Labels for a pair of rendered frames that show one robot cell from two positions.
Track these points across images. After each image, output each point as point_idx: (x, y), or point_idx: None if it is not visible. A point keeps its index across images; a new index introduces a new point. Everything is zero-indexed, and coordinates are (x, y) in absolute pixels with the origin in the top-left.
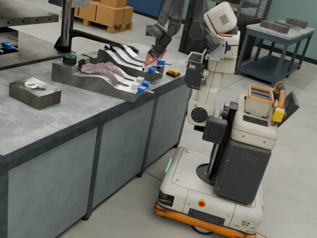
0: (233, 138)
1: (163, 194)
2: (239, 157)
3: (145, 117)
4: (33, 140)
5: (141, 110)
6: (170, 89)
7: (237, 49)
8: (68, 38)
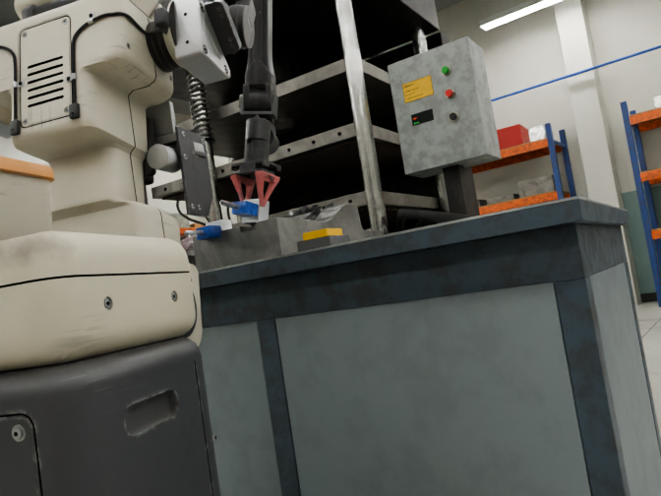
0: None
1: None
2: None
3: (232, 376)
4: None
5: (205, 346)
6: (333, 302)
7: (14, 62)
8: (379, 229)
